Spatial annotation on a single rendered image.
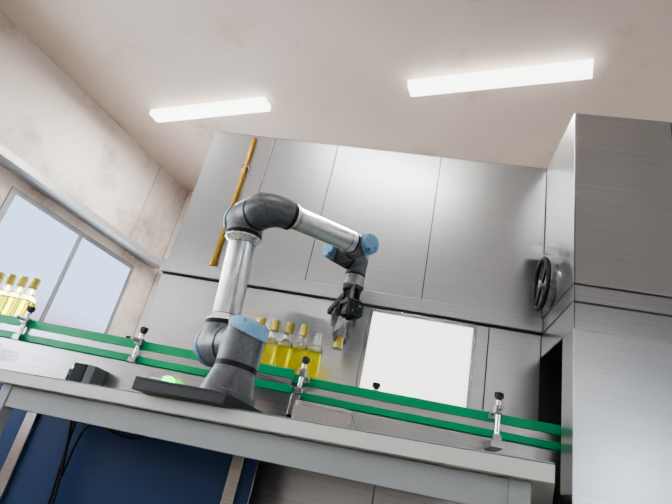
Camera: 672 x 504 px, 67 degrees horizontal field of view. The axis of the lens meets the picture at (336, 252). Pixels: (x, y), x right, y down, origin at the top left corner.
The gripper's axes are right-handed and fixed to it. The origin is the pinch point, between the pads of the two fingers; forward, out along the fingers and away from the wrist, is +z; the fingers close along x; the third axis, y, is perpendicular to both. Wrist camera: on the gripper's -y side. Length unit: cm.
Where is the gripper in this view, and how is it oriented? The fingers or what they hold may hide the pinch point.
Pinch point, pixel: (338, 339)
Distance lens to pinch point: 185.8
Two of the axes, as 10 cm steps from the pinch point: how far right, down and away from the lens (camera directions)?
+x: 8.4, 3.8, 3.8
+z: -2.0, 8.8, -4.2
